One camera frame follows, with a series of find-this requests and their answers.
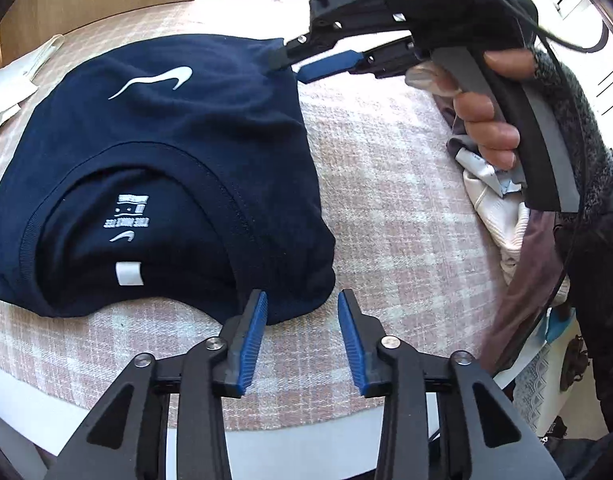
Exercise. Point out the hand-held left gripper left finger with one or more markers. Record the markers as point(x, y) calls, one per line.
point(251, 345)

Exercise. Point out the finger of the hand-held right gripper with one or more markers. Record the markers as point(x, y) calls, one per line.
point(331, 65)
point(286, 57)

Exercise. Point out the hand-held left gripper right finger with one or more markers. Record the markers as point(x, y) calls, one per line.
point(351, 345)

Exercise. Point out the navy blue t-shirt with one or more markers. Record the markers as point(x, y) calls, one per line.
point(211, 125)

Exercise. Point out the dark grey printed hoodie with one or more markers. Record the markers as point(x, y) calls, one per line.
point(449, 125)

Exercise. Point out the person's right forearm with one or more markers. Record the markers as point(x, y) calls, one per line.
point(581, 125)

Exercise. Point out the person's right hand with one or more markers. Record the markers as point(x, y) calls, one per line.
point(486, 132)

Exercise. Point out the white lace tablecloth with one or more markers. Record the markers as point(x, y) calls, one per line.
point(536, 385)

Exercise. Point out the cream knit sweater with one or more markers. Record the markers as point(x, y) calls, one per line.
point(496, 215)

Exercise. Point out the brown garment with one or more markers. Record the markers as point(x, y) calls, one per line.
point(531, 260)

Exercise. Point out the light blue striped garment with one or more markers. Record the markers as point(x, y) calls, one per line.
point(559, 327)

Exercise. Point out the dark metal ornament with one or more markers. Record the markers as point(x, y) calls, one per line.
point(574, 362)

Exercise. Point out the white cloth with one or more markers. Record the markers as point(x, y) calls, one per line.
point(11, 95)

